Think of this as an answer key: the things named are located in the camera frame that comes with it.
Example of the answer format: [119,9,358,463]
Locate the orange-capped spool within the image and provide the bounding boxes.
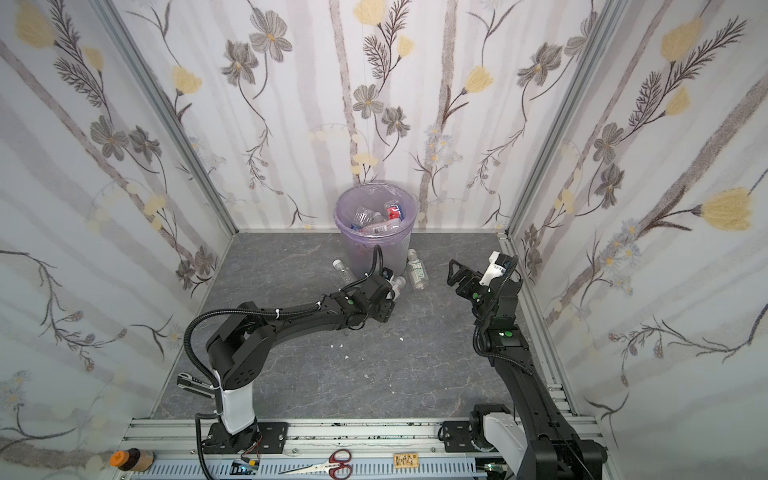
[109,448,155,472]

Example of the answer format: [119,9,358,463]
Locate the small clear bottle by bin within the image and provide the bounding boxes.
[407,249,429,290]

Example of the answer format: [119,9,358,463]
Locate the small wooden tag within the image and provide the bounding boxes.
[393,453,420,470]

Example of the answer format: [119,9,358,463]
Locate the purple-lined mesh trash bin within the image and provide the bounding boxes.
[333,183,418,277]

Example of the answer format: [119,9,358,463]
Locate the red-handled scissors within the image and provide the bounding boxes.
[282,449,353,480]

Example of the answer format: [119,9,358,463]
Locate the red-cap clear bottle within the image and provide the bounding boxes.
[361,203,403,237]

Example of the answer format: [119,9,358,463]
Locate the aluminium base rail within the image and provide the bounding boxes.
[119,418,516,479]

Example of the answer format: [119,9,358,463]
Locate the Pocari Sweat bottle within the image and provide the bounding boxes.
[351,206,381,230]

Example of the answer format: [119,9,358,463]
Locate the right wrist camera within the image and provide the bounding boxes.
[479,251,517,286]

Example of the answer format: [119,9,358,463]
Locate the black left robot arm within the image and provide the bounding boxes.
[182,246,395,454]

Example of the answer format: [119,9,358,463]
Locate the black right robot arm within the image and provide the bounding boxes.
[447,252,608,479]

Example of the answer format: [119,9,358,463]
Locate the clear bottle white cap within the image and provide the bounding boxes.
[332,259,357,285]

